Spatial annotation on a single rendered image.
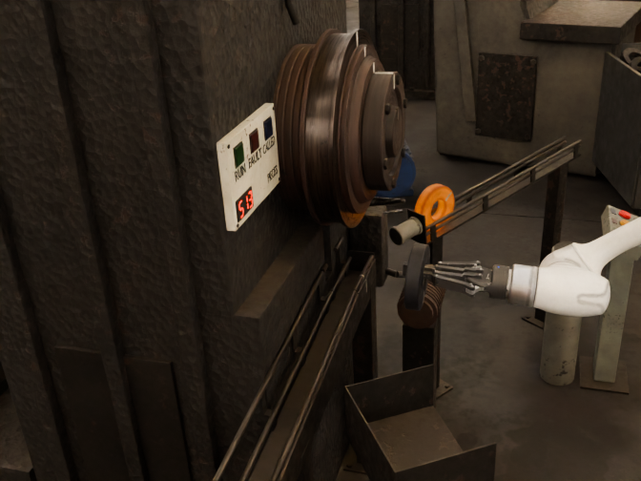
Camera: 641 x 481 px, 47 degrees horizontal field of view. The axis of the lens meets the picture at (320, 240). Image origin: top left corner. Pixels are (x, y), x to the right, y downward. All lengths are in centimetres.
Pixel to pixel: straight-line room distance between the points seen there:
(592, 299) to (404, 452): 51
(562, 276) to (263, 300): 64
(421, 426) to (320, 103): 72
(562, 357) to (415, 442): 120
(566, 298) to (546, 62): 285
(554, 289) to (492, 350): 130
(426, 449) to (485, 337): 144
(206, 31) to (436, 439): 93
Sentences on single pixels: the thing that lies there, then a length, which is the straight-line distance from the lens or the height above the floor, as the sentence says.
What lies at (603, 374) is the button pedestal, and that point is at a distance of 281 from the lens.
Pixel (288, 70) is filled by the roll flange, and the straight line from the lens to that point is 168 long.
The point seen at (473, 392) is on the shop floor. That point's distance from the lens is 270.
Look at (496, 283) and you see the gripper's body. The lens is 165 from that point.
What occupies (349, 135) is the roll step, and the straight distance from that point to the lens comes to 161.
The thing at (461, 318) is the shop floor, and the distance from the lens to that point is 309.
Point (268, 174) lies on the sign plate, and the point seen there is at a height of 110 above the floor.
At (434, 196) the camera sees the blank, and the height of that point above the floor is 76.
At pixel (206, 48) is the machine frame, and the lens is 134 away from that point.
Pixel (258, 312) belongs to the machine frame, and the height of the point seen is 87.
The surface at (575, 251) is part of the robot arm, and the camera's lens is 179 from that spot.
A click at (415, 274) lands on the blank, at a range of 163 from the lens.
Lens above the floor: 168
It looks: 27 degrees down
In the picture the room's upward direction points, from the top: 3 degrees counter-clockwise
